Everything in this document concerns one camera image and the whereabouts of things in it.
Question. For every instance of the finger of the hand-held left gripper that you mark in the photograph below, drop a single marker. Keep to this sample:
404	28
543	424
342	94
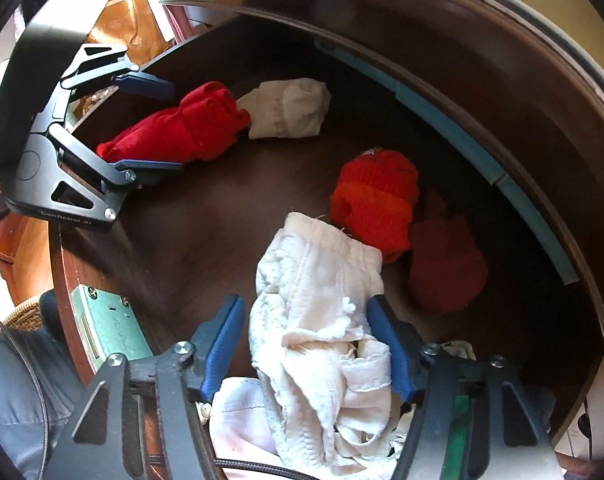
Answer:
152	167
147	85

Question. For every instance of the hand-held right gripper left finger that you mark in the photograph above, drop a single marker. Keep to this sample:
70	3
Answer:
222	340

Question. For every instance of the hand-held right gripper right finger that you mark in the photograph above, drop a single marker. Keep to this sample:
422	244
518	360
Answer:
386	340

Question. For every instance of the red underwear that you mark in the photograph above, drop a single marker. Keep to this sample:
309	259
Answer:
192	120

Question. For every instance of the pale smooth underwear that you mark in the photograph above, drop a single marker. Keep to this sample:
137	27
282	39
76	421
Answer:
237	420

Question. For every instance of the cream lace underwear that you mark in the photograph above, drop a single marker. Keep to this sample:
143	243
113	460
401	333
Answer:
312	300

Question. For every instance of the dark red garment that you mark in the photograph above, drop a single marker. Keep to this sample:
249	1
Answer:
446	265

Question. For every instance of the off-white underwear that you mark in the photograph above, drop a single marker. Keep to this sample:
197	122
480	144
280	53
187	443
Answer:
287	110

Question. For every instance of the red knit garment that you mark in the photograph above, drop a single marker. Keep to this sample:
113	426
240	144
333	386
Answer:
376	195

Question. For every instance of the green metal drawer lock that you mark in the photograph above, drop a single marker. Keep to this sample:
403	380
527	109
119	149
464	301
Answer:
112	325

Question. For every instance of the brown patterned cloth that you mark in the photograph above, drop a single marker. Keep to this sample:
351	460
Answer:
132	25

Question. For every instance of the wicker basket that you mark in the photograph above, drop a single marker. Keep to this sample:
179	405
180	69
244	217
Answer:
27	315

